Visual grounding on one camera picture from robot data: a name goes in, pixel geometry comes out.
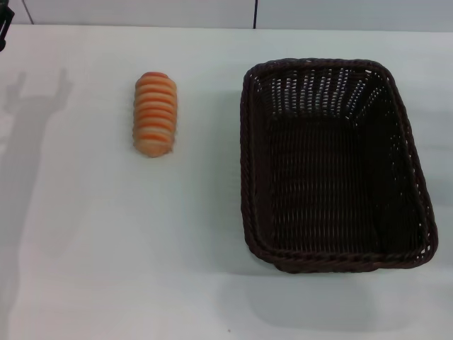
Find orange striped bread loaf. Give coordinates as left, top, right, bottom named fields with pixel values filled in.
left=132, top=71, right=178, bottom=157

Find dark brown wicker basket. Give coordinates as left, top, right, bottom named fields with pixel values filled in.
left=239, top=58, right=439, bottom=275

